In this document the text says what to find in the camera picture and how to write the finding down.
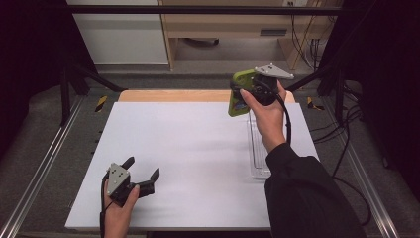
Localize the black horizontal frame bar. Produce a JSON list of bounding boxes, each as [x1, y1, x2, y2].
[[67, 4, 345, 16]]

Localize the aluminium floor rail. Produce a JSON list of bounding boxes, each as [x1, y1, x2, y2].
[[0, 95, 85, 238], [343, 142, 400, 238]]

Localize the person's right hand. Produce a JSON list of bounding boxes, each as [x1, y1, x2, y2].
[[239, 79, 287, 154]]

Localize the black curtain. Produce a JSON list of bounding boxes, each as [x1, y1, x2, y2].
[[0, 0, 100, 160], [320, 0, 420, 199]]

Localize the hanging desk cable bundle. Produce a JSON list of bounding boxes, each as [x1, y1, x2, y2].
[[289, 0, 335, 71]]

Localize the white cabinet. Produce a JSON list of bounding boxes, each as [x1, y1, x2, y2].
[[67, 0, 169, 66]]

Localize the person's left hand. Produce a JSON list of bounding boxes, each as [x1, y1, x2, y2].
[[103, 179, 141, 238]]

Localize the white table mat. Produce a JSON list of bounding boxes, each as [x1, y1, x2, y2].
[[64, 101, 320, 231]]

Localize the green phone case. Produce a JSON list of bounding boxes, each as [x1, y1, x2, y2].
[[227, 68, 262, 118]]

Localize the left hand-held gripper cable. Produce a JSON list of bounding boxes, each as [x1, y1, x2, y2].
[[98, 173, 115, 238]]

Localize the wooden desk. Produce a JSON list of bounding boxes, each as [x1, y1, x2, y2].
[[157, 0, 345, 71]]

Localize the light wooden table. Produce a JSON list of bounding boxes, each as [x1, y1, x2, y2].
[[117, 88, 296, 104]]

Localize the clear plastic packaging tray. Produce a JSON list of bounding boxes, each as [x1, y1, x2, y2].
[[247, 108, 275, 181]]

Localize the yellow black tape strip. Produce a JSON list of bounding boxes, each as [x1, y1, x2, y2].
[[306, 96, 325, 112], [94, 94, 109, 113]]

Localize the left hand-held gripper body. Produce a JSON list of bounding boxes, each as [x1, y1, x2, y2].
[[106, 162, 157, 208]]

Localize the black floor cables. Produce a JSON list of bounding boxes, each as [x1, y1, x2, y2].
[[310, 82, 365, 175]]

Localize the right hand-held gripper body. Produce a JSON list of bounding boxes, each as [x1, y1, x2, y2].
[[242, 63, 295, 107]]

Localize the right hand-held gripper cable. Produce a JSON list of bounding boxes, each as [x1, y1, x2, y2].
[[261, 78, 373, 229]]

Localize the hand-held gripper cable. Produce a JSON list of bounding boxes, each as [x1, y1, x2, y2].
[[98, 173, 115, 238], [261, 78, 373, 229]]

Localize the black diagonal frame strut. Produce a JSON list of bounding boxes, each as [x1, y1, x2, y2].
[[70, 62, 128, 93], [285, 63, 335, 93]]

